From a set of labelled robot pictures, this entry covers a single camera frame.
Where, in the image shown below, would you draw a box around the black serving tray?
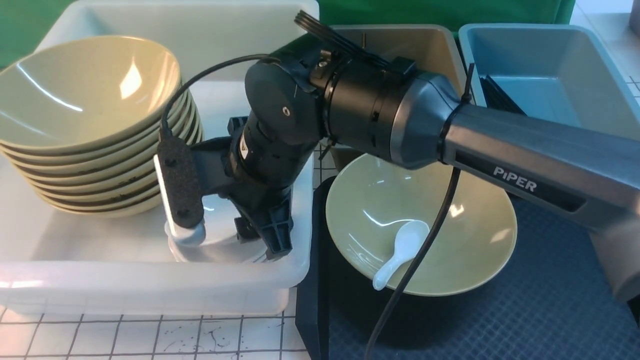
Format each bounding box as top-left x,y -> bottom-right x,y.
295,178 -> 640,360

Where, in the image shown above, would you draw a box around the lower stacked white dishes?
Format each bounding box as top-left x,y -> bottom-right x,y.
167,235 -> 267,264

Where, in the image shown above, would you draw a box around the blue plastic bin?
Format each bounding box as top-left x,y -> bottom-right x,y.
458,23 -> 640,141

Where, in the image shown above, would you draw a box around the top stacked yellow bowl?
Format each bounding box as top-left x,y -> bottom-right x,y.
0,35 -> 182,153

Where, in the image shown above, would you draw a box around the white soup spoon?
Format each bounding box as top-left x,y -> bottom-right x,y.
372,219 -> 430,291

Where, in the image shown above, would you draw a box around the grey-brown plastic bin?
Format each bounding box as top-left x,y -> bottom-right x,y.
326,25 -> 466,170

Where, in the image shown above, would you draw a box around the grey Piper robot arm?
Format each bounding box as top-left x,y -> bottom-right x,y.
173,34 -> 639,300

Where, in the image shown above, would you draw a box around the green cloth backdrop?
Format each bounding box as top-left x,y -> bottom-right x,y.
0,0 -> 575,68

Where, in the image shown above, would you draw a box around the white square sauce dish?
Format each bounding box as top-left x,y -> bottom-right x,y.
164,194 -> 240,246

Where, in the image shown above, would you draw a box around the yellow-green noodle bowl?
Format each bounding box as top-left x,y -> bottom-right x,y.
326,154 -> 518,297

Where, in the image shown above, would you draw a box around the black camera cable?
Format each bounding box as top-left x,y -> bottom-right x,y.
160,54 -> 476,360

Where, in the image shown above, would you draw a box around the stack of yellow bowls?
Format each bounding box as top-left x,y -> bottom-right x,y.
0,80 -> 204,218

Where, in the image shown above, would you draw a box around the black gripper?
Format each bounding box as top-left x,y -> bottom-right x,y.
190,114 -> 313,261

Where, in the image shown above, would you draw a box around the black chopsticks bundle in bin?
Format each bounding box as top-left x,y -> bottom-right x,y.
480,75 -> 526,116

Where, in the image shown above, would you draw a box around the large white plastic bin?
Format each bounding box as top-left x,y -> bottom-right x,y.
1,0 -> 320,317

